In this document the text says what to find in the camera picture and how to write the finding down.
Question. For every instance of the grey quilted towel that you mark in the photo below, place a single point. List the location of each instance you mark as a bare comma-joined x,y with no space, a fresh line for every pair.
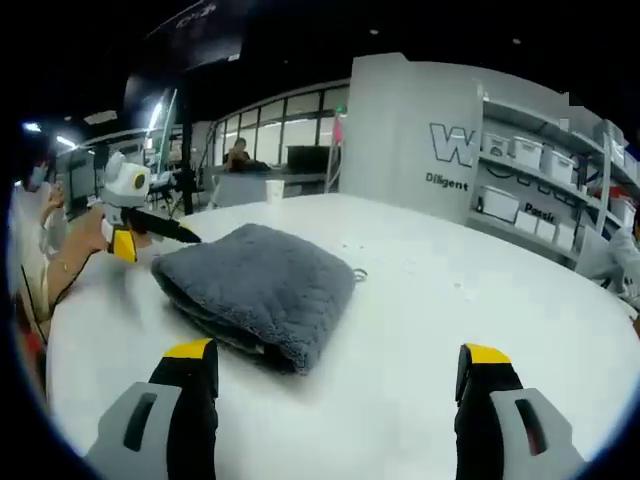
260,280

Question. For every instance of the rows of white storage bins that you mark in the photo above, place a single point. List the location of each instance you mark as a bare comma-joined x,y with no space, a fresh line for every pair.
527,151

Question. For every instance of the black monitor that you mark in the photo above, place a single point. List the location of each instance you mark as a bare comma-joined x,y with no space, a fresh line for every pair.
307,157

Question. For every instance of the black hanging ceiling sign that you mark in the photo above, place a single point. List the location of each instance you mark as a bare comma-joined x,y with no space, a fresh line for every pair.
200,35

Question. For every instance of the pink flag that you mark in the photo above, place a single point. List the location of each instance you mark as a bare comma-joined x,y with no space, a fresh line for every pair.
339,131

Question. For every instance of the person's body in cream top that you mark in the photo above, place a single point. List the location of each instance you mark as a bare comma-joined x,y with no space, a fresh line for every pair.
30,240

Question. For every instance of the ceiling strip light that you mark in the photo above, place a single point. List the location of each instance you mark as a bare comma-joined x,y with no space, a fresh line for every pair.
157,113

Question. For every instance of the white paper cup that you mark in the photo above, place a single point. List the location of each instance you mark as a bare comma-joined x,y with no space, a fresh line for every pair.
275,192

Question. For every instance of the grey counter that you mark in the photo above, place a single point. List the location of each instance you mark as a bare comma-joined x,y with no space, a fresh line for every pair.
250,186

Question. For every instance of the grey metal shelf rack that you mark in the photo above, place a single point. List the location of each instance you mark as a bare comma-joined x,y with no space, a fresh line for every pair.
602,170

